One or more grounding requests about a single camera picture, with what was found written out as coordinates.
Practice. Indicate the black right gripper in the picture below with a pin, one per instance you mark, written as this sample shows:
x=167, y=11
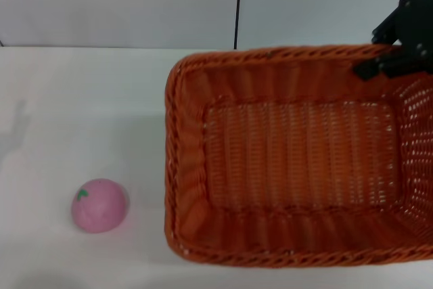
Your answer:
x=417, y=21

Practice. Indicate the orange woven plastic basket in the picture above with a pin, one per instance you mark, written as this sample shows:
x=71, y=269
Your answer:
x=297, y=153

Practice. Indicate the pink peach toy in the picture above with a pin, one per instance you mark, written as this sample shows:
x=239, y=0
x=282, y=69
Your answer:
x=99, y=207

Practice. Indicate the black vertical wall strip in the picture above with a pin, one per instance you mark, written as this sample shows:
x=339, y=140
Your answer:
x=238, y=4

